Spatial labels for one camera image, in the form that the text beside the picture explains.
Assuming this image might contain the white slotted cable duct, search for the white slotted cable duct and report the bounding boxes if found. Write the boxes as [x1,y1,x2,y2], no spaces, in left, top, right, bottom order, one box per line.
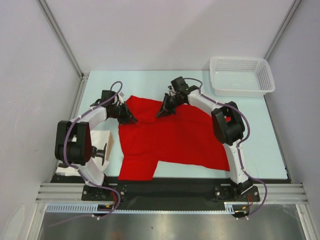
[45,202,249,215]

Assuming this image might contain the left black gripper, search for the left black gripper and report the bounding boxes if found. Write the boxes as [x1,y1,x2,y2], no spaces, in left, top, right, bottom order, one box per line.
[109,101,138,126]

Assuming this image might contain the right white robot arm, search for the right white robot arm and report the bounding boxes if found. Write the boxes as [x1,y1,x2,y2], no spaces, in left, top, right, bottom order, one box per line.
[156,76,253,201]

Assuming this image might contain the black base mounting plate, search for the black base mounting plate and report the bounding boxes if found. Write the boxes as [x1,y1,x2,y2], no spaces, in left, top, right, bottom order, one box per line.
[50,175,290,212]

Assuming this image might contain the red t shirt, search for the red t shirt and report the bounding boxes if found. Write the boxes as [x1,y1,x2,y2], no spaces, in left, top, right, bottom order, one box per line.
[118,95,230,181]

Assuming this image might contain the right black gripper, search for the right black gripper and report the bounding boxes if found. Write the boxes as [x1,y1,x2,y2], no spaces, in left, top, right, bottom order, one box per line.
[157,92,185,118]

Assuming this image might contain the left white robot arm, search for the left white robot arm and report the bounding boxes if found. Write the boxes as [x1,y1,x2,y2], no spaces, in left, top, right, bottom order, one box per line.
[54,90,138,200]

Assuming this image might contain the white perforated plastic basket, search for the white perforated plastic basket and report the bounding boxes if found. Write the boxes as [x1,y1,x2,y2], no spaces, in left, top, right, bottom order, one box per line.
[209,56,276,98]

